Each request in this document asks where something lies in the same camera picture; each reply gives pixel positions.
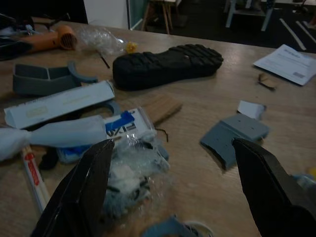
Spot thin black wire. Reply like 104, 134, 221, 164
155, 126, 170, 143

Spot black bag on table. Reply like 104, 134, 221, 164
0, 12, 33, 61

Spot small yellow toy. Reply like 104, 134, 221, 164
125, 41, 138, 54

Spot black rubber shoe sole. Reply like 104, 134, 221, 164
112, 43, 224, 91

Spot grey curved plastic part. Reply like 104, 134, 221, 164
12, 61, 99, 97

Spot long white cardboard box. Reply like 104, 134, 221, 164
3, 80, 116, 130

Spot black zip tie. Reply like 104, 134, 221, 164
98, 50, 111, 69

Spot chopsticks in paper wrapper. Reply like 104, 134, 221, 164
21, 145, 51, 213

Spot grey blue plastic piece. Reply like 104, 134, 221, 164
142, 214, 215, 237

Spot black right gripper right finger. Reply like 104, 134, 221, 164
231, 137, 316, 237

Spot blue and white package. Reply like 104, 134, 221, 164
56, 107, 155, 165

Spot small white paper piece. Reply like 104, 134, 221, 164
237, 100, 268, 121

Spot white printed leaflet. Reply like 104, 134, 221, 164
253, 43, 316, 86

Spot small brown scrap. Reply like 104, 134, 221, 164
256, 73, 277, 91

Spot clear bag with scraps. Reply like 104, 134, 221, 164
103, 133, 174, 223

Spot white twisted tissue bundle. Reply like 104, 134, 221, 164
0, 115, 107, 162

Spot grey flat plastic plate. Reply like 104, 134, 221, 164
199, 114, 271, 171

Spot brown cardboard piece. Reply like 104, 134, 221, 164
142, 95, 184, 125

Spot orange hair dryer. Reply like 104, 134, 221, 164
18, 24, 79, 54

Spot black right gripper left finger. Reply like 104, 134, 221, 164
31, 138, 116, 237

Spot blue and yellow object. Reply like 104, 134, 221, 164
291, 166, 316, 196

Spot clear crumpled plastic bag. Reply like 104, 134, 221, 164
78, 26, 128, 56

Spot white table frame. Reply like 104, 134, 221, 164
224, 0, 275, 32

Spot wooden stool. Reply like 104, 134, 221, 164
140, 0, 182, 35

